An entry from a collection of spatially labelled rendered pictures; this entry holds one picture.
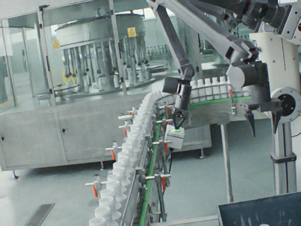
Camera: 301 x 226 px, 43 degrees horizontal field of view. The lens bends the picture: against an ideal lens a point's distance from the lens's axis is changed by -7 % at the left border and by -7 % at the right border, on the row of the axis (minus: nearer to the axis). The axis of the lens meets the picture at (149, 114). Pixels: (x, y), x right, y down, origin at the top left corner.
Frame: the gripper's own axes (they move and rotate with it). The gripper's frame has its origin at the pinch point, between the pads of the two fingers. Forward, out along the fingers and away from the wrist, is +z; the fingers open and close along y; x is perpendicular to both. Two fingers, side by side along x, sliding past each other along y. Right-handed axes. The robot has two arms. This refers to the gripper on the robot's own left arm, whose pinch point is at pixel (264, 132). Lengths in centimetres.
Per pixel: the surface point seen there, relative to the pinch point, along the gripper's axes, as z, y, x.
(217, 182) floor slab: 117, 6, 283
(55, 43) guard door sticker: -51, -163, 370
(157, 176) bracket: 13.8, -33.4, 16.1
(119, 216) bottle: 10.9, -41.2, -21.3
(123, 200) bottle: 11.2, -41.5, -10.1
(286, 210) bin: 33.3, 9.9, 16.2
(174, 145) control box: 16, -28, 63
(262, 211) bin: 32.2, 1.1, 16.2
